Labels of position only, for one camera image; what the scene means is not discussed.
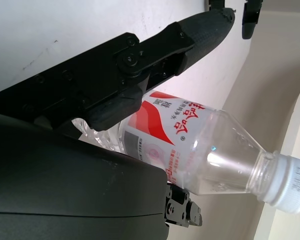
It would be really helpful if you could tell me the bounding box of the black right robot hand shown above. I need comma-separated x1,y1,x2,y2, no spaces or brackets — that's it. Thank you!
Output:
0,7,237,240

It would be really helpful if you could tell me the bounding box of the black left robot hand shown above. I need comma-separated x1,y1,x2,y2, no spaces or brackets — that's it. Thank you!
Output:
206,0,264,40

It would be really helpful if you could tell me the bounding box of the clear plastic water bottle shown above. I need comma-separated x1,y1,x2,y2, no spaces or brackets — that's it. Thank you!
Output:
71,89,300,215

